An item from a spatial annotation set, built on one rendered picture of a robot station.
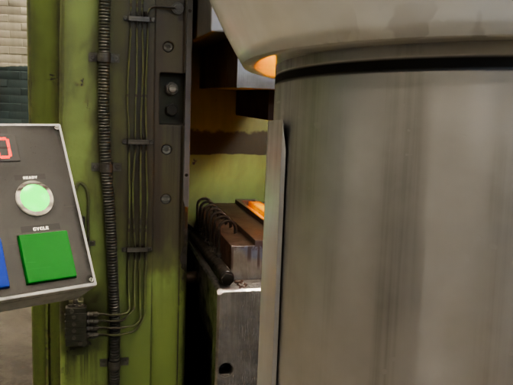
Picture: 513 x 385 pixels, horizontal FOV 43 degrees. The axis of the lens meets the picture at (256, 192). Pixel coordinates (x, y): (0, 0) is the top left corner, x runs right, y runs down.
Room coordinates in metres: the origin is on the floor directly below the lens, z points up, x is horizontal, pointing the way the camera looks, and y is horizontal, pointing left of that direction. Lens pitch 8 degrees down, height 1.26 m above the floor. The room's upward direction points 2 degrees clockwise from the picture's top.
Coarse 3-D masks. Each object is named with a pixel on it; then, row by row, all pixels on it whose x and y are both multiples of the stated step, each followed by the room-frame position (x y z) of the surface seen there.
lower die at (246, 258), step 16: (208, 208) 1.57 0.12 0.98; (224, 208) 1.52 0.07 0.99; (240, 208) 1.53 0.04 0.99; (208, 224) 1.41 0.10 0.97; (240, 224) 1.33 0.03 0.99; (256, 224) 1.34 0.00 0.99; (224, 240) 1.23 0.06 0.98; (240, 240) 1.23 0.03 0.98; (256, 240) 1.19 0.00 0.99; (224, 256) 1.23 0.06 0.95; (240, 256) 1.18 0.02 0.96; (256, 256) 1.19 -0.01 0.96; (240, 272) 1.18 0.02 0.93; (256, 272) 1.19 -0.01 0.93
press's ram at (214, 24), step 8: (200, 0) 1.28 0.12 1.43; (208, 0) 1.18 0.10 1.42; (200, 8) 1.27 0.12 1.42; (208, 8) 1.18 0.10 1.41; (200, 16) 1.27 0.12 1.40; (208, 16) 1.18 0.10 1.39; (216, 16) 1.16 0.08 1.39; (192, 24) 1.37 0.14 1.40; (200, 24) 1.27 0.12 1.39; (208, 24) 1.18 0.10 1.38; (216, 24) 1.16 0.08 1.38; (192, 32) 1.36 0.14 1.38; (200, 32) 1.27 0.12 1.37; (208, 32) 1.18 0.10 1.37; (216, 32) 1.17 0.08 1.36; (192, 40) 1.38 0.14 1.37; (200, 40) 1.36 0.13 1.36; (208, 40) 1.35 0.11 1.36; (216, 40) 1.34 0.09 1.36
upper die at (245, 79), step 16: (208, 48) 1.46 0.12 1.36; (224, 48) 1.29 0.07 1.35; (208, 64) 1.46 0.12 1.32; (224, 64) 1.28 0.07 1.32; (240, 64) 1.18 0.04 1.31; (208, 80) 1.45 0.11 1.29; (224, 80) 1.28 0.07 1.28; (240, 80) 1.18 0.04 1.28; (256, 80) 1.18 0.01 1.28; (272, 80) 1.19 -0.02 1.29
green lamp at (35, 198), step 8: (32, 184) 0.99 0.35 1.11; (24, 192) 0.97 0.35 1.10; (32, 192) 0.98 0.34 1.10; (40, 192) 0.99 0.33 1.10; (24, 200) 0.97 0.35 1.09; (32, 200) 0.97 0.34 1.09; (40, 200) 0.98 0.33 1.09; (48, 200) 0.99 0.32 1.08; (32, 208) 0.97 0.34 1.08; (40, 208) 0.97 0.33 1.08
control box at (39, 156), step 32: (0, 128) 1.01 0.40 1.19; (32, 128) 1.04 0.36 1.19; (0, 160) 0.98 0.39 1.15; (32, 160) 1.01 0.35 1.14; (64, 160) 1.04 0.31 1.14; (0, 192) 0.95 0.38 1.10; (64, 192) 1.01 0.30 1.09; (0, 224) 0.93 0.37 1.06; (32, 224) 0.96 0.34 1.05; (64, 224) 0.99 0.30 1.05; (32, 288) 0.91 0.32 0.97; (64, 288) 0.93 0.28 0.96
